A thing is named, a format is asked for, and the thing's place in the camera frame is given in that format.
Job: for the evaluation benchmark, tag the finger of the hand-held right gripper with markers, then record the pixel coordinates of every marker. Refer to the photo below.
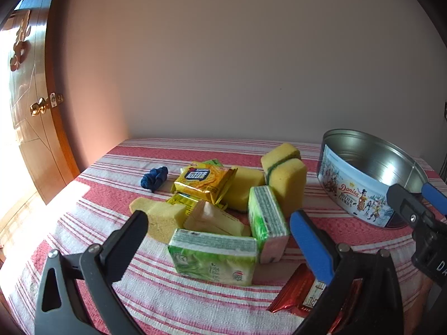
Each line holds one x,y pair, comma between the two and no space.
434,197
403,202

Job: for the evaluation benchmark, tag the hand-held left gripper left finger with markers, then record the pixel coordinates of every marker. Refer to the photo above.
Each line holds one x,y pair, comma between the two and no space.
129,240

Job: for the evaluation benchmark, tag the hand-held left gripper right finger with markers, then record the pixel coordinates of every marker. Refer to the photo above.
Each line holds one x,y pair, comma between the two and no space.
310,247

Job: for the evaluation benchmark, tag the red snack packet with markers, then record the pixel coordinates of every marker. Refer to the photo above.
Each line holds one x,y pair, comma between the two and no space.
297,293

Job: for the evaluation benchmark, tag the green tissue pack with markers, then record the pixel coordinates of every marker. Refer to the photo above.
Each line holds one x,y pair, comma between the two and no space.
267,226
209,261

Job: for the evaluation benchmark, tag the round printed cookie tin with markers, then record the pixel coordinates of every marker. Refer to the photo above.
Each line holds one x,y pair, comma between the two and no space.
349,181

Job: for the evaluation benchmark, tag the yellow green packet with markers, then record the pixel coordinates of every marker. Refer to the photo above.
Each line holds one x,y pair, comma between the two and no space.
180,200

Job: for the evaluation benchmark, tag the yellow sponge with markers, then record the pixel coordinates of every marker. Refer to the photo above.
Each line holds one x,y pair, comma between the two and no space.
290,185
279,155
164,220
244,188

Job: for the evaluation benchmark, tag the yellow snack packet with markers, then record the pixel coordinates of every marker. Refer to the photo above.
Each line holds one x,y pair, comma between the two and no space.
202,181

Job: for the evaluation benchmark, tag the blue scrunchie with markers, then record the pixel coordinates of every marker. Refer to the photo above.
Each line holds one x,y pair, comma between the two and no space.
153,178

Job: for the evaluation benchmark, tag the red white striped tablecloth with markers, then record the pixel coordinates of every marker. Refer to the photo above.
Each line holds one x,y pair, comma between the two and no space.
104,167

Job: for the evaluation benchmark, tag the gold door knob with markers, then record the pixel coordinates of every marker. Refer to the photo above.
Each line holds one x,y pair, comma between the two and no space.
39,106

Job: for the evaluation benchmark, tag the wooden door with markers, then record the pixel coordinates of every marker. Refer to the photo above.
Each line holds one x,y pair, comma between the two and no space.
35,59

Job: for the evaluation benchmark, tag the gold door ornament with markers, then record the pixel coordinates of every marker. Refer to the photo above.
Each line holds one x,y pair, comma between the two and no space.
21,38

